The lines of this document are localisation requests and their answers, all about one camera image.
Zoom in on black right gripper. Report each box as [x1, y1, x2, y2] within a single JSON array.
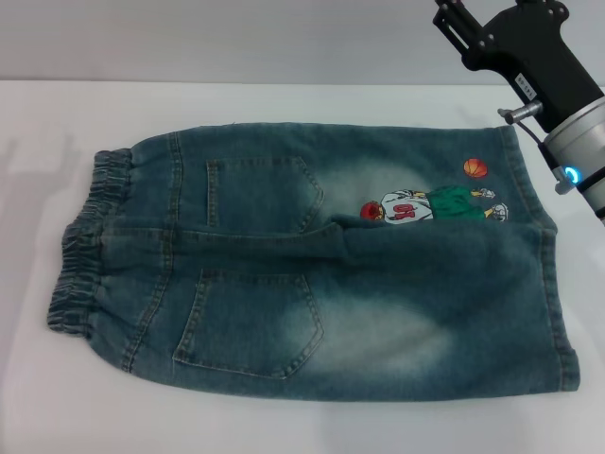
[[432, 0, 605, 133]]

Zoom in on blue denim shorts with cartoon print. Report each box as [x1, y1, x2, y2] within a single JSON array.
[[45, 121, 581, 393]]

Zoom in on right gripper cable with plug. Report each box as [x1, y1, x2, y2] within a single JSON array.
[[497, 104, 580, 196]]

